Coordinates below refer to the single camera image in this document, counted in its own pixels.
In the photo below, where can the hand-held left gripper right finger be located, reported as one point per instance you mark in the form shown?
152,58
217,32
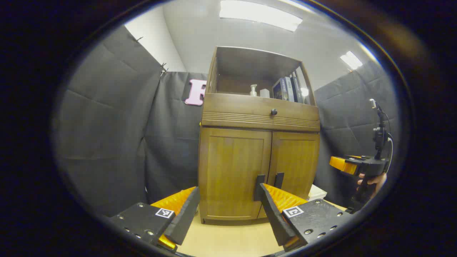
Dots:
275,214

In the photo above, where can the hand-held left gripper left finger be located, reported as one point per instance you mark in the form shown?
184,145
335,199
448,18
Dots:
185,214

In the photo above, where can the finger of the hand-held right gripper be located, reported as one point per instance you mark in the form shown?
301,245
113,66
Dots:
341,164

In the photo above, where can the wooden cabinet door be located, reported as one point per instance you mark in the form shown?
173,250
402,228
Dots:
228,171
298,160

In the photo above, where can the brown wooden double-door shoe cabinet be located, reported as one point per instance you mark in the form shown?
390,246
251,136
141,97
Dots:
250,64

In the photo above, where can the white book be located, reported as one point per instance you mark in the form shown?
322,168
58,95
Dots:
317,192

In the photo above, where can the black book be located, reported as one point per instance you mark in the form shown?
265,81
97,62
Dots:
297,89

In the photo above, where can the grey spine book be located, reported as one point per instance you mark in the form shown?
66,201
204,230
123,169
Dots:
289,89

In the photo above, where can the dark blue book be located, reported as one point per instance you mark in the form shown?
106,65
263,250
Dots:
278,91

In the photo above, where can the small white container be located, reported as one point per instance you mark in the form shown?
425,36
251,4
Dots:
264,93

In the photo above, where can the small ceiling light panel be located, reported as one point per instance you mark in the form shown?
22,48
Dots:
351,60

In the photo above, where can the wooden drawer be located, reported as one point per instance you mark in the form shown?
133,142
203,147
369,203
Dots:
242,110

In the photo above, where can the white pump bottle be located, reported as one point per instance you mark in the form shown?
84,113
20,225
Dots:
253,91

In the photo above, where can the black backdrop cloth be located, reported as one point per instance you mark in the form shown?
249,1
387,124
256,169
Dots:
107,125

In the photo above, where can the large ceiling light panel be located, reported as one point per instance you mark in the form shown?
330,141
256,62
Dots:
260,14

